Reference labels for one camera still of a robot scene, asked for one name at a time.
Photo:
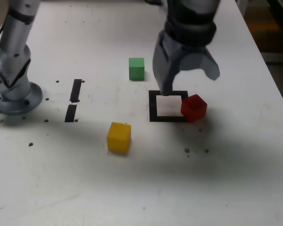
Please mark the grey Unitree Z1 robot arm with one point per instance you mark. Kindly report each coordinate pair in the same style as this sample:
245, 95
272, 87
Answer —
14, 47

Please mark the red cube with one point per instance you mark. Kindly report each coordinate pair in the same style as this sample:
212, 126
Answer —
193, 108

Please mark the black tape square outline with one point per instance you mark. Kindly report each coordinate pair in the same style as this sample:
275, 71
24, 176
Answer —
152, 108

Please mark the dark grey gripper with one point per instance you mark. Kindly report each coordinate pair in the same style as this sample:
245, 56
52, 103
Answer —
191, 58

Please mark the black tape strip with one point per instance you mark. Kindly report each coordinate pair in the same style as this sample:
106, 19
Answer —
76, 89

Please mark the green cube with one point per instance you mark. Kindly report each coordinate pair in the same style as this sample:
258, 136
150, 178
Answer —
136, 69

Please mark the yellow cube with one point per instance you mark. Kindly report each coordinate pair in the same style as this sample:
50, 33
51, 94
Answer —
119, 136

